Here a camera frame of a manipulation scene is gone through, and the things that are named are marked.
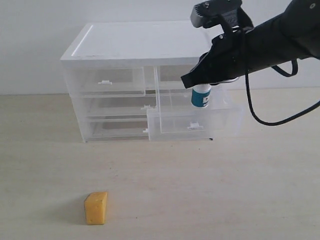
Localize yellow cheese wedge sponge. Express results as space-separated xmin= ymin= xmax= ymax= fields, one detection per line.
xmin=84 ymin=191 xmax=108 ymax=225

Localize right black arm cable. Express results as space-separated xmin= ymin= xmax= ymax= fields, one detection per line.
xmin=219 ymin=14 xmax=320 ymax=126

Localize bottom clear wide drawer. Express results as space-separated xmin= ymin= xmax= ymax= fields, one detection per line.
xmin=85 ymin=118 xmax=149 ymax=139

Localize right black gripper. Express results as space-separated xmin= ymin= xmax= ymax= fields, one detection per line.
xmin=181 ymin=7 xmax=253 ymax=89

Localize blue bottle white cap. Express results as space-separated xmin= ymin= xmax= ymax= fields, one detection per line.
xmin=191 ymin=84 xmax=212 ymax=108

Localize white plastic drawer cabinet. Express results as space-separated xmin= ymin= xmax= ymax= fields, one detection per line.
xmin=60 ymin=21 xmax=214 ymax=143

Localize clear wide drawer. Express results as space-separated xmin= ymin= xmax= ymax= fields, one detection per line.
xmin=82 ymin=94 xmax=156 ymax=117
xmin=85 ymin=118 xmax=149 ymax=139

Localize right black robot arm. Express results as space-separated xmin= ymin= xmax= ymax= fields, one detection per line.
xmin=181 ymin=0 xmax=320 ymax=88

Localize middle clear wide drawer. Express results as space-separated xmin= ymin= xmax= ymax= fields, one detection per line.
xmin=82 ymin=94 xmax=156 ymax=117

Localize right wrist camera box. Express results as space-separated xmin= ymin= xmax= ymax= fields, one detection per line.
xmin=190 ymin=0 xmax=243 ymax=28

